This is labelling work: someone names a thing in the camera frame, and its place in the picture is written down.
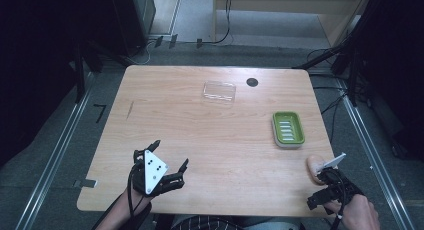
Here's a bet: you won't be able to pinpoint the black cabinet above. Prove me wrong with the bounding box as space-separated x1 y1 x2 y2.
99 0 157 58

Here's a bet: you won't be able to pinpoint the person's right hand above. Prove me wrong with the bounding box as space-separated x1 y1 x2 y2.
322 193 381 230

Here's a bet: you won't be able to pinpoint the light wooden shelf unit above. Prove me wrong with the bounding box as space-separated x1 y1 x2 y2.
213 0 374 48

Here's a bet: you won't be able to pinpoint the metal floor rail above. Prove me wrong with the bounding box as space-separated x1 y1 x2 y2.
14 71 96 230
334 78 416 230

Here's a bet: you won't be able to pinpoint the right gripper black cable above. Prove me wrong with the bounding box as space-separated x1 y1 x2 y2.
328 169 349 230

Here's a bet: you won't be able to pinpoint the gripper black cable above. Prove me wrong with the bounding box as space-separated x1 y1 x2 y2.
328 169 349 230
126 162 145 218

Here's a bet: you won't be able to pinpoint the peach soap bar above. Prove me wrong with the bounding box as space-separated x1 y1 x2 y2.
306 154 327 186

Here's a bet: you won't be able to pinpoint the white floor cable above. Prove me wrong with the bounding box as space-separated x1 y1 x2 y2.
128 39 158 66

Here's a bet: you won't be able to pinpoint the black stand with legs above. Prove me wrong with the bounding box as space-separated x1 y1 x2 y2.
292 9 371 108
68 39 134 104

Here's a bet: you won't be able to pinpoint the clear plastic lid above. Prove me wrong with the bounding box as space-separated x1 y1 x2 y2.
202 80 237 104

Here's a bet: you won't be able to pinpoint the black hanging cable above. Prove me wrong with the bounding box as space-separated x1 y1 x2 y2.
199 0 234 46

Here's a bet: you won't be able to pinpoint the black floor tape corner mark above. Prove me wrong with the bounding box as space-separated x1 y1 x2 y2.
93 103 108 124

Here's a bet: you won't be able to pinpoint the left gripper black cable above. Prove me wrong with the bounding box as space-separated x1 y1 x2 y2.
126 162 145 218

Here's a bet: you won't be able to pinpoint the grey tape strip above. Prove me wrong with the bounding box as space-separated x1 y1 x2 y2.
73 178 98 189

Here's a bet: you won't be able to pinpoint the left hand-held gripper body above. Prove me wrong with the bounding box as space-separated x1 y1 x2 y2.
131 149 186 198

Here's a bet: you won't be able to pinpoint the black floor cables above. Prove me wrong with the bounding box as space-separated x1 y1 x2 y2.
306 48 371 146

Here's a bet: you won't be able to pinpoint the person's striped clothing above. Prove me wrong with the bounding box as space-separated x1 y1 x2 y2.
170 214 303 230

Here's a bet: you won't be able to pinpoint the person's left hand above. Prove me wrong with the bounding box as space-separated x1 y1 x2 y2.
125 187 154 211

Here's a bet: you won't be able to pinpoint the green soap dish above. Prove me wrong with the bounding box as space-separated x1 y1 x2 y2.
271 111 306 149

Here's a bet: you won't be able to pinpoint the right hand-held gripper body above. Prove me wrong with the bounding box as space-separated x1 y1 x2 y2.
318 152 365 208

